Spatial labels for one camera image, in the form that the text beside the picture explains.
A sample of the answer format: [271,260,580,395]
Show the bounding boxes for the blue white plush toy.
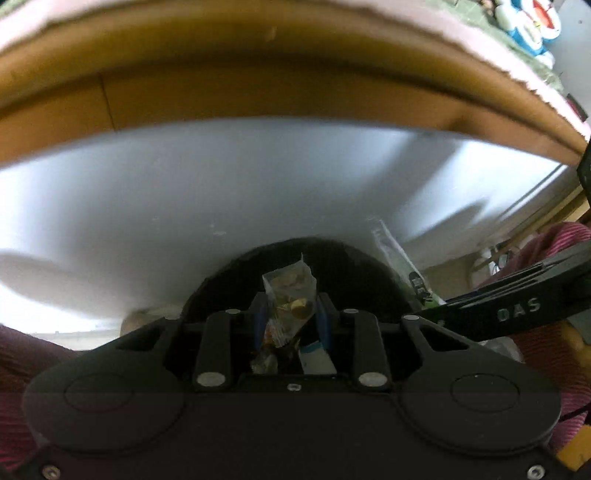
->
[496,7,546,55]
[530,0,562,68]

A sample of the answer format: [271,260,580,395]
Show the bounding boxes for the macaron print snack wrapper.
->
[250,253,320,376]

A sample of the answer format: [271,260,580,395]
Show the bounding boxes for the clear green print wrapper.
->
[370,219,447,311]

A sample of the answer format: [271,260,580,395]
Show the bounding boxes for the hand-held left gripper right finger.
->
[316,293,468,393]

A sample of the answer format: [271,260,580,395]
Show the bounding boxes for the white blue snack wrapper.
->
[298,340,339,376]

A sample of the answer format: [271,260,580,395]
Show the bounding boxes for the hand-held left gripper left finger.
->
[113,293,269,393]

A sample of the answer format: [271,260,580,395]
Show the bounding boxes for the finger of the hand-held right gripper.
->
[470,242,591,302]
[416,270,591,343]

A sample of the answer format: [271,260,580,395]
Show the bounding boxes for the wooden bed frame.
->
[0,0,591,169]

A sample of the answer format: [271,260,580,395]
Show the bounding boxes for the black trash bin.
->
[180,237,419,376]

